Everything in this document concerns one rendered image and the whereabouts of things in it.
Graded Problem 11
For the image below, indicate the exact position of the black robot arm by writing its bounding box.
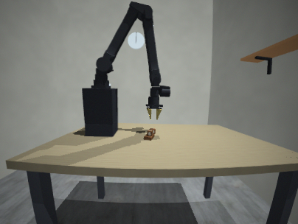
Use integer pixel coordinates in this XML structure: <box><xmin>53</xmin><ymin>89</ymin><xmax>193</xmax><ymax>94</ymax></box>
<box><xmin>91</xmin><ymin>1</ymin><xmax>170</xmax><ymax>97</ymax></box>

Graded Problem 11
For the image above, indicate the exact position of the brown open tray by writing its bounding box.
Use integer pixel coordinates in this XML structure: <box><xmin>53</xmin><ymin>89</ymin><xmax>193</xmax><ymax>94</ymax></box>
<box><xmin>144</xmin><ymin>134</ymin><xmax>155</xmax><ymax>140</ymax></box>

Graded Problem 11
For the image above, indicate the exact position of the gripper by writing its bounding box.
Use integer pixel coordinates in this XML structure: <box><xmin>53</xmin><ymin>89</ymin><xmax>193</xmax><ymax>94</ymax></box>
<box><xmin>146</xmin><ymin>96</ymin><xmax>163</xmax><ymax>120</ymax></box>

